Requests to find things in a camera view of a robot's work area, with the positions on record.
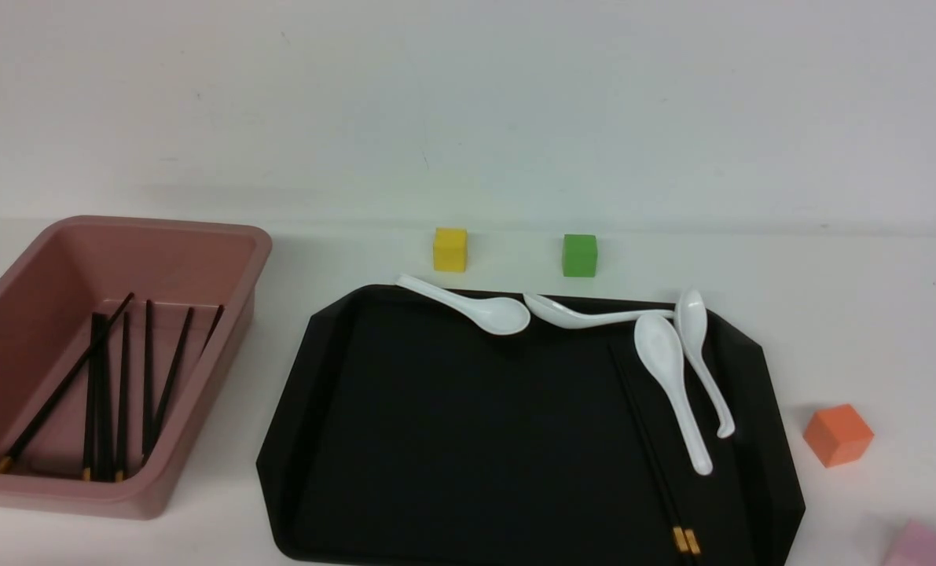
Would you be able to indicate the black chopstick tray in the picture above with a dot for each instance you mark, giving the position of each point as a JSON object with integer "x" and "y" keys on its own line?
{"x": 160, "y": 413}
{"x": 97, "y": 338}
{"x": 656, "y": 456}
{"x": 644, "y": 448}

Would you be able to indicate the yellow cube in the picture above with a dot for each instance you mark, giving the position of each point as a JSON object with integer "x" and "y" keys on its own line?
{"x": 450, "y": 250}

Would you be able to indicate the white spoon far left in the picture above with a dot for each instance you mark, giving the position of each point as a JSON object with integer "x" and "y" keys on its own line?
{"x": 499, "y": 316}

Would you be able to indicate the white spoon top middle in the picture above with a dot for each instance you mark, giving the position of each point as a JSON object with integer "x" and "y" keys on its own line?
{"x": 562, "y": 316}

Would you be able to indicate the green cube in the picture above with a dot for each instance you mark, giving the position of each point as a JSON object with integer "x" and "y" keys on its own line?
{"x": 579, "y": 256}

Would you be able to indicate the black plastic tray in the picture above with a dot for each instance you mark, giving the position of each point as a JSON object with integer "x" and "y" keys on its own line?
{"x": 406, "y": 435}

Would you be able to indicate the white spoon large centre-right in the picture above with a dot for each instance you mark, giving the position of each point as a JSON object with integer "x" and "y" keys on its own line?
{"x": 658, "y": 347}

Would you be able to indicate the white spoon far right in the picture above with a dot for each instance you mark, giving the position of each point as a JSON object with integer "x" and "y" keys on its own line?
{"x": 691, "y": 324}

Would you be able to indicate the black chopstick bin leaning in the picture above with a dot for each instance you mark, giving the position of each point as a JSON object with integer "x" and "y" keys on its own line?
{"x": 147, "y": 406}

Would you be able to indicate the pink plastic bin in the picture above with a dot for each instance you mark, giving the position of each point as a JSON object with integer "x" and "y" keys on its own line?
{"x": 89, "y": 264}

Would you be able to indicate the black chopstick bin crossing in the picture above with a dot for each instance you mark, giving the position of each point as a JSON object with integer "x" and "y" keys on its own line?
{"x": 122, "y": 434}

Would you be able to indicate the orange cube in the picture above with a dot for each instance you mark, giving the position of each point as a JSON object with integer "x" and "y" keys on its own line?
{"x": 838, "y": 435}

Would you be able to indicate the black chopstick bin left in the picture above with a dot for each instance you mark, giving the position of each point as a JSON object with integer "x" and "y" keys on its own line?
{"x": 90, "y": 428}

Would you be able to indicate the pink cube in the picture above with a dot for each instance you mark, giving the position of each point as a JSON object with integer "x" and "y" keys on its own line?
{"x": 914, "y": 544}

